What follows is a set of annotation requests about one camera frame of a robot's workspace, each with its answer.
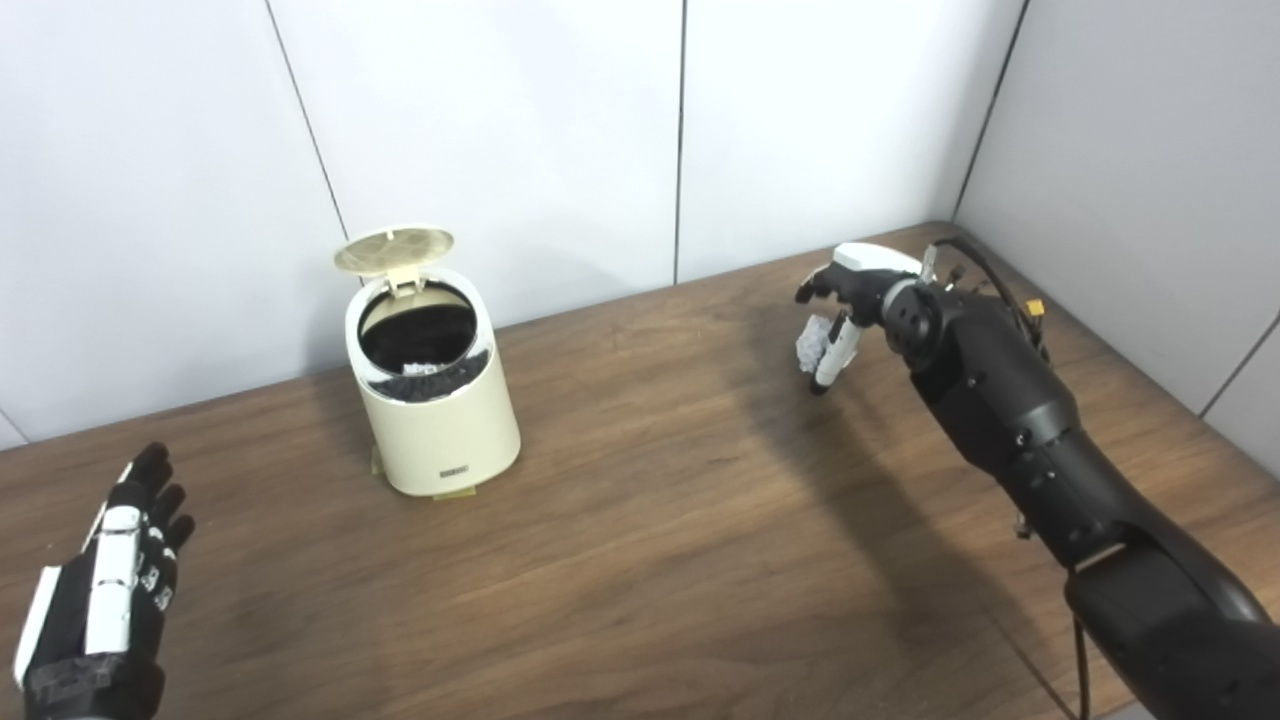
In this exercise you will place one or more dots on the yellow tape piece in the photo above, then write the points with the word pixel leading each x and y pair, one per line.
pixel 377 460
pixel 455 492

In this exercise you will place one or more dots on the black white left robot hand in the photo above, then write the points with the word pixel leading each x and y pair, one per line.
pixel 110 600

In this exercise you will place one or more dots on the round cream bin lid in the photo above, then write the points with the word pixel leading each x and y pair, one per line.
pixel 393 250

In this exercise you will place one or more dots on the black bin liner bag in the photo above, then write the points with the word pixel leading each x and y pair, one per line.
pixel 415 335

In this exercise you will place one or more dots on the white paper ball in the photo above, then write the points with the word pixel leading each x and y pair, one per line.
pixel 812 340

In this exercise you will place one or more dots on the small white paper scrap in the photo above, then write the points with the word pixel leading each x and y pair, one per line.
pixel 420 369

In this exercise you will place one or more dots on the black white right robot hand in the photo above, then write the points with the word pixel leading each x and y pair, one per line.
pixel 865 275

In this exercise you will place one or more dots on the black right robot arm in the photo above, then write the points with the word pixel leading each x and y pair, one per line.
pixel 1010 410

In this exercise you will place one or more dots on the cream-colored plastic bin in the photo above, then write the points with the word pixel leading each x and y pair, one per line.
pixel 440 435

